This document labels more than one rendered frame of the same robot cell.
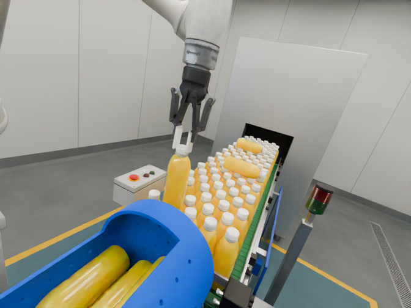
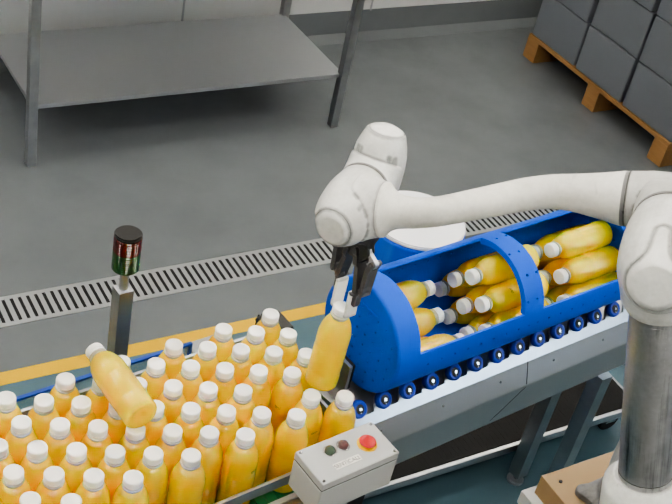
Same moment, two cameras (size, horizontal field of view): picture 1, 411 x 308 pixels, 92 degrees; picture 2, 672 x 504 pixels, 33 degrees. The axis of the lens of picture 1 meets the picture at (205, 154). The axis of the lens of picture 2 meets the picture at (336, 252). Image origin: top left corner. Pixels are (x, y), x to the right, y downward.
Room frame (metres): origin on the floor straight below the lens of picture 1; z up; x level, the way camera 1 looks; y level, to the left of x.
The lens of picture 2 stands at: (2.27, 0.84, 2.80)
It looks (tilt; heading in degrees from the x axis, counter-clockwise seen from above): 36 degrees down; 206
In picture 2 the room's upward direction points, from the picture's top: 13 degrees clockwise
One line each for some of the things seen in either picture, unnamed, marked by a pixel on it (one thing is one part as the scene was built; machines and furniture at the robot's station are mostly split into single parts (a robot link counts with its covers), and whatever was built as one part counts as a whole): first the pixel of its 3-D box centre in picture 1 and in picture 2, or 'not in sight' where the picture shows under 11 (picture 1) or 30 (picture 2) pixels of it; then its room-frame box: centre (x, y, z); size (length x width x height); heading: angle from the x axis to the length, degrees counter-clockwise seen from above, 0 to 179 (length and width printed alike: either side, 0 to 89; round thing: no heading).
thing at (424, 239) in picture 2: not in sight; (417, 220); (-0.23, -0.13, 1.03); 0.28 x 0.28 x 0.01
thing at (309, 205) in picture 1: (316, 203); (126, 259); (0.66, -0.44, 1.18); 0.06 x 0.06 x 0.05
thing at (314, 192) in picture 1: (322, 193); (127, 243); (0.66, -0.44, 1.23); 0.06 x 0.06 x 0.04
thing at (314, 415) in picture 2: not in sight; (303, 431); (0.64, 0.09, 1.00); 0.07 x 0.07 x 0.19
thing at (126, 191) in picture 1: (141, 184); (343, 467); (0.72, 0.23, 1.05); 0.20 x 0.10 x 0.10; 159
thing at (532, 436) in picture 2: not in sight; (541, 415); (-0.58, 0.34, 0.31); 0.06 x 0.06 x 0.63; 69
